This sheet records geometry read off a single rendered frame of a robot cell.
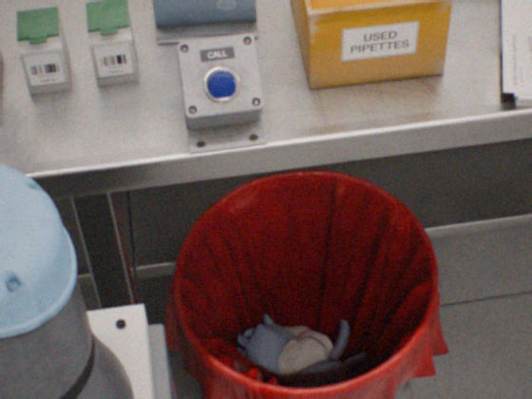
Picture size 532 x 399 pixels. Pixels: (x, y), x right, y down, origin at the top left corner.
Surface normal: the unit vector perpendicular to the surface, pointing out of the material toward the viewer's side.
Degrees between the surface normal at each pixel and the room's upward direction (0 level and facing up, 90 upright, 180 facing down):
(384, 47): 90
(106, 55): 90
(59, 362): 87
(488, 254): 0
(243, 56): 30
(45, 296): 85
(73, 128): 0
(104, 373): 72
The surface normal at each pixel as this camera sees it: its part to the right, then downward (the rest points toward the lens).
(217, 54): 0.04, -0.14
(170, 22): 0.05, 0.79
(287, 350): -0.23, -0.78
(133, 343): -0.05, -0.68
